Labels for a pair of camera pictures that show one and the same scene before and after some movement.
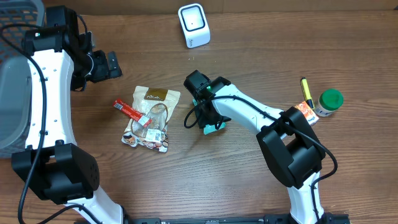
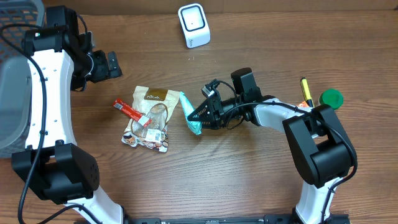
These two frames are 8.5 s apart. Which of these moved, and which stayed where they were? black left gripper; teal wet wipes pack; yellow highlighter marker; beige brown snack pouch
Moved: teal wet wipes pack
Stayed: beige brown snack pouch; yellow highlighter marker; black left gripper
